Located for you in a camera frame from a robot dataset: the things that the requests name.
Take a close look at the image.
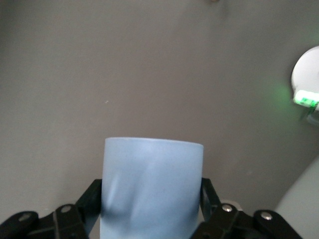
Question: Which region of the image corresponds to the light blue cup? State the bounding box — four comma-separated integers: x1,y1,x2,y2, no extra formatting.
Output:
99,136,205,239

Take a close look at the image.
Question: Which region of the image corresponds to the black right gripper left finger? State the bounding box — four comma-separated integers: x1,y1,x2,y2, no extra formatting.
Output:
0,179,102,239

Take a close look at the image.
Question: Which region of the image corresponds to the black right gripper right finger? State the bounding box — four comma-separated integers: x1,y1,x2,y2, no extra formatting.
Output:
193,178,302,239

